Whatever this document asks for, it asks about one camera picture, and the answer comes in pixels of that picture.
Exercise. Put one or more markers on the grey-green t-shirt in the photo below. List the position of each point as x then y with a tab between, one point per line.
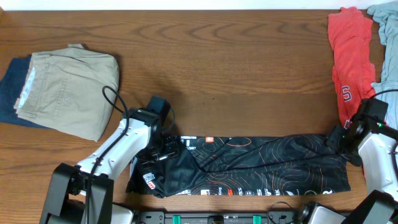
386	16

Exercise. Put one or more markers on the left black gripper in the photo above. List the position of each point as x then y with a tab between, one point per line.
162	149

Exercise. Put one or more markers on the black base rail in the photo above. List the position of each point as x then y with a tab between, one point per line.
217	217

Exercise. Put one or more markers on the folded khaki pants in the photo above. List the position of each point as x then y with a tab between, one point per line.
63	91

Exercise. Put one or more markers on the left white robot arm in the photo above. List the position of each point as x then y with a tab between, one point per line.
84	193

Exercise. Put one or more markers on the red t-shirt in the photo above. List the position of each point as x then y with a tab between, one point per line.
349	34

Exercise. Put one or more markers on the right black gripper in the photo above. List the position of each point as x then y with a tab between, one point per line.
333	141

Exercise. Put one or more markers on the black orange patterned jersey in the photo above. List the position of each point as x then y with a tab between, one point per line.
246	166

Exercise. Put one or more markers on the folded navy blue garment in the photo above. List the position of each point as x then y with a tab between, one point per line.
11	87

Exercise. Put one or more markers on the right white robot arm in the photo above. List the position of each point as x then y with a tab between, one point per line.
378	151

